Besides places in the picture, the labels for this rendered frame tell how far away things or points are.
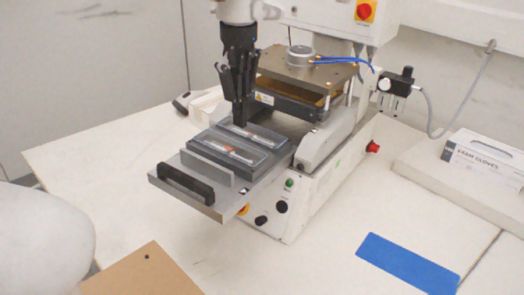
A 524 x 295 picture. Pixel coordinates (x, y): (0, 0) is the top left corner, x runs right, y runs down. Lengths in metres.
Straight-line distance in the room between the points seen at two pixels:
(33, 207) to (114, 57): 2.06
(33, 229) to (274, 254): 0.68
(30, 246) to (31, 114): 2.03
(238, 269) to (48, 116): 1.72
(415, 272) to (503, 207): 0.35
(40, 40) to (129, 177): 1.21
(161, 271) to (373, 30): 0.78
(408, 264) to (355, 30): 0.62
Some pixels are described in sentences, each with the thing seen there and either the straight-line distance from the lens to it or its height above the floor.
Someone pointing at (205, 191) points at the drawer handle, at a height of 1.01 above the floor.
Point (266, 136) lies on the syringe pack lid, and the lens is 0.91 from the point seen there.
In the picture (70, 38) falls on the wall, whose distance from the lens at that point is 2.33.
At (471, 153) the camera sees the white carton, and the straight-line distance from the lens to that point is 1.29.
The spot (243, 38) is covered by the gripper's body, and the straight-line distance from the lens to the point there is 0.76.
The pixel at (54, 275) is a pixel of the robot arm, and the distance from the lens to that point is 0.40.
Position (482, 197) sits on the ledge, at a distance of 1.24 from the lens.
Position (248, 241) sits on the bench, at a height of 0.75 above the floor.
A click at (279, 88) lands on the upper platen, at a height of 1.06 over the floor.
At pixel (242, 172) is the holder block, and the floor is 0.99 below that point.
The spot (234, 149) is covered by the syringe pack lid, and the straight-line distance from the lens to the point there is 0.87.
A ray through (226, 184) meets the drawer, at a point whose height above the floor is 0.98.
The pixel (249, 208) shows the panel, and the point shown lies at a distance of 1.02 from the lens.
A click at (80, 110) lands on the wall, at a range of 2.47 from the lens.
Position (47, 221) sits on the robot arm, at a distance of 0.40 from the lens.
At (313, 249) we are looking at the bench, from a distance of 1.00.
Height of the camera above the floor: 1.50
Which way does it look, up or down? 36 degrees down
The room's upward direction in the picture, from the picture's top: 2 degrees clockwise
